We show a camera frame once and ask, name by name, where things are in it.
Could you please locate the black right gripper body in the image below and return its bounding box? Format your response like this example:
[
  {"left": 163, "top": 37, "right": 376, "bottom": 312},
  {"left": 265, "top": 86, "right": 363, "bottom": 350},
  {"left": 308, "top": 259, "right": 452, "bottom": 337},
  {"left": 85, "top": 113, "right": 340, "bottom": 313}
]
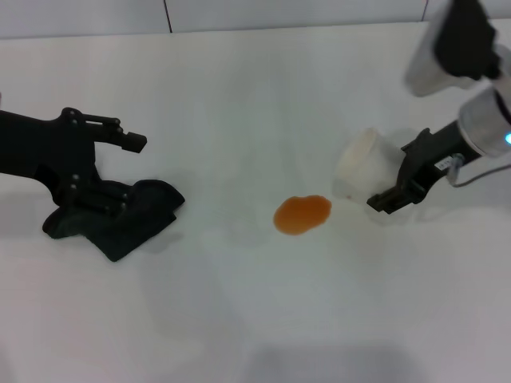
[{"left": 394, "top": 118, "right": 477, "bottom": 195}]

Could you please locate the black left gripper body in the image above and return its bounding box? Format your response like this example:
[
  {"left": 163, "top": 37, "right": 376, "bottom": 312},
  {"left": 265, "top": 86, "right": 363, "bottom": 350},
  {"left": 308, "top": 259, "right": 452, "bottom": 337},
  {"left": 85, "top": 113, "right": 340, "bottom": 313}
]
[{"left": 0, "top": 106, "right": 117, "bottom": 207}]

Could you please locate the white plastic cup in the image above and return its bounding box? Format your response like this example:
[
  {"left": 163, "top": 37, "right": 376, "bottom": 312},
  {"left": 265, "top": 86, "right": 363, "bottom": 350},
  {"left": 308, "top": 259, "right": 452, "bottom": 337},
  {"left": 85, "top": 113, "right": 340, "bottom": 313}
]
[{"left": 331, "top": 127, "right": 405, "bottom": 205}]

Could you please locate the dark blue rag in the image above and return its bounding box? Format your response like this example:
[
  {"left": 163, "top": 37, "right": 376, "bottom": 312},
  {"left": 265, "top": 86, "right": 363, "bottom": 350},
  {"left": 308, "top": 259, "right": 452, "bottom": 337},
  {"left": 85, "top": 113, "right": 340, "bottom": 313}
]
[{"left": 42, "top": 179, "right": 186, "bottom": 263}]

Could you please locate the orange liquid stain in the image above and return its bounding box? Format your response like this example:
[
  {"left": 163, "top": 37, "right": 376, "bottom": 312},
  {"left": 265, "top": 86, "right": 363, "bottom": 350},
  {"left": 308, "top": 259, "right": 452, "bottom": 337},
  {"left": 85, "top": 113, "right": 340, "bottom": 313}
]
[{"left": 272, "top": 194, "right": 332, "bottom": 236}]

